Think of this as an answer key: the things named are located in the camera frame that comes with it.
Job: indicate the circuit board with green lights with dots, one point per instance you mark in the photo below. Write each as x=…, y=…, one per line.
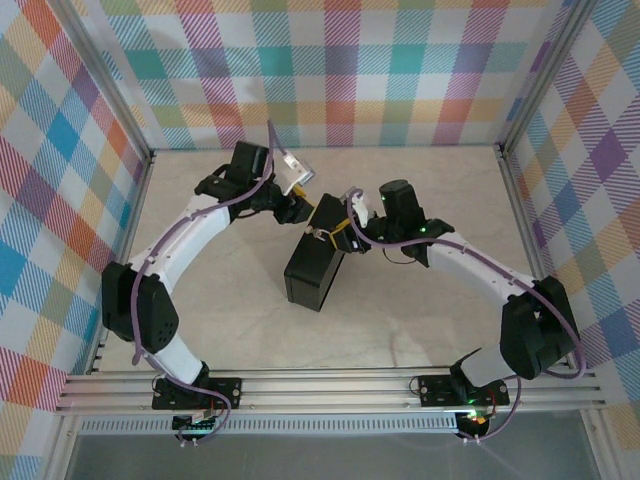
x=197, y=426

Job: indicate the black box with starry print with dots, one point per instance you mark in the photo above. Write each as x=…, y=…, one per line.
x=310, y=270

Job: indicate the aluminium table side rail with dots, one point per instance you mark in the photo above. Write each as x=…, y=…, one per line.
x=131, y=225
x=531, y=250

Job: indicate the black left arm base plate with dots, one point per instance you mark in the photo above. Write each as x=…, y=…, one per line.
x=227, y=390

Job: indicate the aluminium frame post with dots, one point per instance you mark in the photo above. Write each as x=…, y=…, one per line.
x=110, y=90
x=545, y=80

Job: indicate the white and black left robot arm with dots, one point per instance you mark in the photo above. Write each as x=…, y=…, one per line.
x=185, y=240

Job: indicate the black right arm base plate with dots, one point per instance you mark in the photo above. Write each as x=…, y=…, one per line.
x=435, y=390

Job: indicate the round black controller board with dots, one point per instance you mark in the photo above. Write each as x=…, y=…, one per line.
x=475, y=424

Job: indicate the small metal padlock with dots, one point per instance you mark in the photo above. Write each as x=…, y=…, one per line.
x=315, y=234

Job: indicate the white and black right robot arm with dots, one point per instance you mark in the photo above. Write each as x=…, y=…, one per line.
x=475, y=262

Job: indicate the aluminium mounting rail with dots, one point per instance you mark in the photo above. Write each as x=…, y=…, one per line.
x=325, y=390

